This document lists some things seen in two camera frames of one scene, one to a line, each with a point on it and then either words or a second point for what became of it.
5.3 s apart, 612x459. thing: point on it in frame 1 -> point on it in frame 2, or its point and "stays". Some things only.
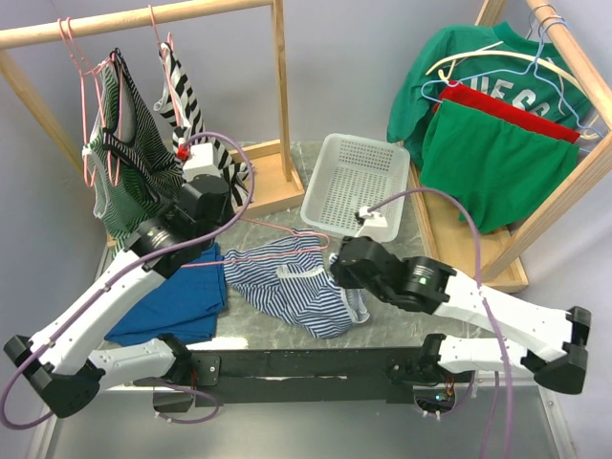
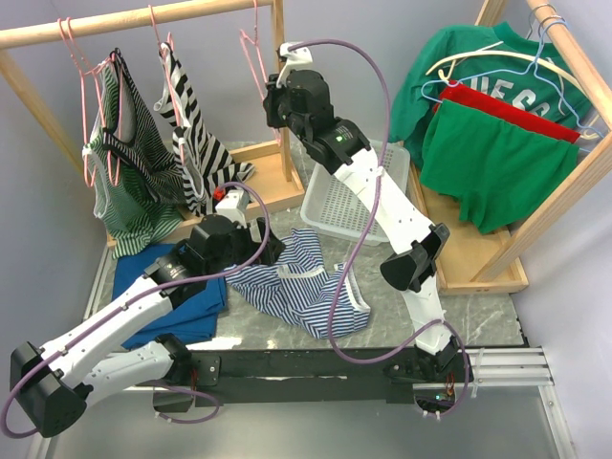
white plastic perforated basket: x=353 y=172 stays
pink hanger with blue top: x=328 y=243 -> x=244 y=35
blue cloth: x=184 y=307 stays
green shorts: x=499 y=172 stays
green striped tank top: x=137 y=168 stays
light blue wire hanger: x=533 y=66 stays
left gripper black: x=229 y=212 -> x=252 y=248
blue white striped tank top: x=291 y=278 stays
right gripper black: x=339 y=273 -> x=272 y=95
